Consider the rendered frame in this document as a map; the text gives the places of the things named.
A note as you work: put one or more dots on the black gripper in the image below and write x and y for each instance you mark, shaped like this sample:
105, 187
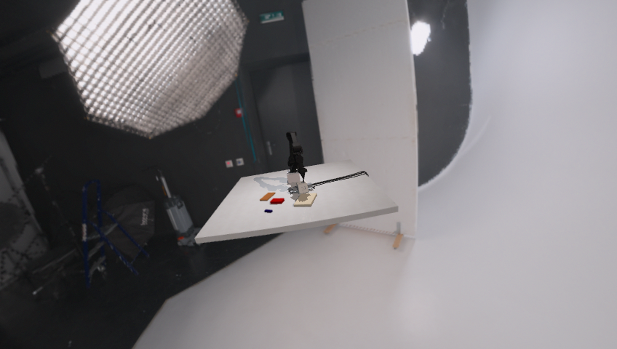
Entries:
301, 169

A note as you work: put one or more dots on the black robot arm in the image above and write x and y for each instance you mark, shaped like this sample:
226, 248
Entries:
295, 152

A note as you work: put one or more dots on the beige flat rectangular slab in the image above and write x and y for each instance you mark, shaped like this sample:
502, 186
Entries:
305, 199

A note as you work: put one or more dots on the brown flat rectangular board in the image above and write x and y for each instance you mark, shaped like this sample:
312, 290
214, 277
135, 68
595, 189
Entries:
267, 196

